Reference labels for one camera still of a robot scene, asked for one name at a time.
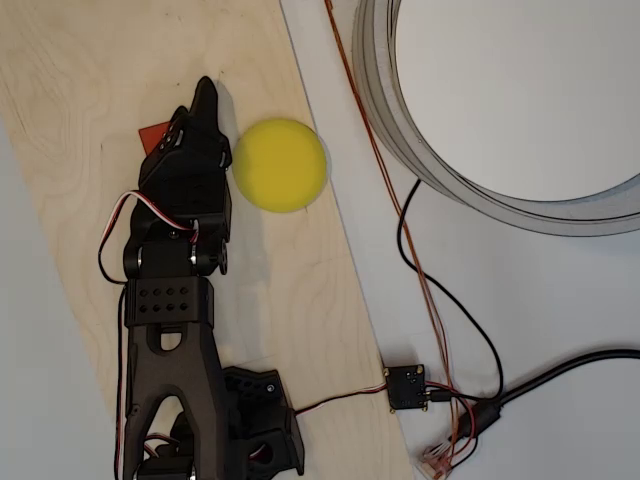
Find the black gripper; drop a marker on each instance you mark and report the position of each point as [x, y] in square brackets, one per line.
[192, 134]

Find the yellow round foam disc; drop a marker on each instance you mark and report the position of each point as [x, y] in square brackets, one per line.
[280, 165]

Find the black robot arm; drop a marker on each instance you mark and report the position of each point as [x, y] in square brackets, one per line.
[170, 360]

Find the red square marker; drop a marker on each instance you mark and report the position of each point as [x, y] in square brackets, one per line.
[150, 137]

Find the grey round lamp base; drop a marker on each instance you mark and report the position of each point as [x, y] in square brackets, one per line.
[380, 100]

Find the small black circuit board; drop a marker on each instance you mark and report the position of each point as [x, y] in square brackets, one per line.
[406, 387]

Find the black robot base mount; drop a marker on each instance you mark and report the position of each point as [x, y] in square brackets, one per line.
[265, 400]

